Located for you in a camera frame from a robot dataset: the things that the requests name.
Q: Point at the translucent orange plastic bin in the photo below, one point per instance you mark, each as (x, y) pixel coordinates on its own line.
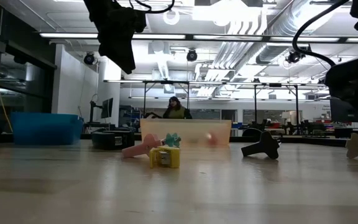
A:
(185, 130)

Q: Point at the pink staple remover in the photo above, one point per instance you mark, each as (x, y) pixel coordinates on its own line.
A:
(138, 150)

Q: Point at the black computer monitor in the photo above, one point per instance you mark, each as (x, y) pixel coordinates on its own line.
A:
(107, 108)

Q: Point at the teal staple remover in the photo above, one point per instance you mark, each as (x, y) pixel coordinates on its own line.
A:
(172, 140)

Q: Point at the yellow mini stapler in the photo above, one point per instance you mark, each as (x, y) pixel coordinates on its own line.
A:
(174, 157)

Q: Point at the black staple remover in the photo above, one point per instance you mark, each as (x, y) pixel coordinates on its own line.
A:
(267, 144)

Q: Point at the beige staple remover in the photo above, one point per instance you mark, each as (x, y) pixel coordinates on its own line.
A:
(354, 146)

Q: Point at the black monitor stand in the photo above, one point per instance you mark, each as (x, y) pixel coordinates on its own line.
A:
(92, 110)

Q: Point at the black ceiling camera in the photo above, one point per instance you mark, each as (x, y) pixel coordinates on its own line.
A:
(294, 57)
(89, 58)
(192, 55)

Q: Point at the long ceiling light strip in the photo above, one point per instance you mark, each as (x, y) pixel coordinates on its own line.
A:
(172, 36)

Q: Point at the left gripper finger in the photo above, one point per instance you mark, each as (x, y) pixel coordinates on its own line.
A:
(129, 46)
(112, 46)

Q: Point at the black background gantry frame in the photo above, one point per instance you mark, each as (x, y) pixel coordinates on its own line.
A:
(166, 82)

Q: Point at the person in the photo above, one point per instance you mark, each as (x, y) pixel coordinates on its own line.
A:
(176, 110)

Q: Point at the blue plastic bin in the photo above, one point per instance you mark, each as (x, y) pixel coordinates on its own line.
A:
(42, 127)

